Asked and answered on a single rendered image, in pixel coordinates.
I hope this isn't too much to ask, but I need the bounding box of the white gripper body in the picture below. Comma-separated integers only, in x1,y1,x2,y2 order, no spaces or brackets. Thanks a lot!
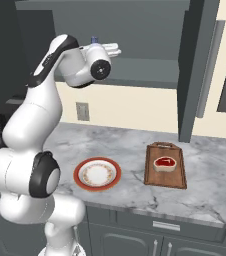
102,42,123,58

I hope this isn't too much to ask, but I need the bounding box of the grey cabinet door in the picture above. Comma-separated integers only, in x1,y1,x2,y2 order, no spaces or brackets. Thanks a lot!
177,0,221,144

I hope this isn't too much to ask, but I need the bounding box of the dark tall cabinet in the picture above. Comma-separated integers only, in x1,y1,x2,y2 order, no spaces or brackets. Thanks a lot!
0,0,31,116

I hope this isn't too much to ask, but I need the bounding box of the red raw steak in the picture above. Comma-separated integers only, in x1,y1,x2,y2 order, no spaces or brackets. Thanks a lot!
152,156,177,174

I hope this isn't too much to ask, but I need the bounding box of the red-rimmed white plate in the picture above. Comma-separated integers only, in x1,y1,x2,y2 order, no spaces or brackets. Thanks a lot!
73,156,123,193

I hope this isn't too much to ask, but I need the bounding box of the brown wooden cutting board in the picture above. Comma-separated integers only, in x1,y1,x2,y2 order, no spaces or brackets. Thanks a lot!
143,141,188,191

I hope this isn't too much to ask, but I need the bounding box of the grey drawer front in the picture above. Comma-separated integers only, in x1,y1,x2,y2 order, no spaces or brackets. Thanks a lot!
116,209,226,243

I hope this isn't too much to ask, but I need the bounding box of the grey base cupboard door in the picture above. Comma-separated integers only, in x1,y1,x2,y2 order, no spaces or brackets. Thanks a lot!
161,234,226,256
97,222,165,256

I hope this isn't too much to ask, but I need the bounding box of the grey wall cabinet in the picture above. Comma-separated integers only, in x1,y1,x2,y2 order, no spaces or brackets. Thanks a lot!
14,0,191,90

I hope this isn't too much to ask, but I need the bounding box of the grey wall outlet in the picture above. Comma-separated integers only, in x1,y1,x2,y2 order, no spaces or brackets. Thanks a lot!
75,101,91,122

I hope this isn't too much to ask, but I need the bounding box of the grey cabinet door handle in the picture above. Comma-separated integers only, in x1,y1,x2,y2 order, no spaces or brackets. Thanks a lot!
196,19,226,119

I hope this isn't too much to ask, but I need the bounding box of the silver drawer handle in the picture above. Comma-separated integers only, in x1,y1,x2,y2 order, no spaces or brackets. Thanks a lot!
152,220,182,232

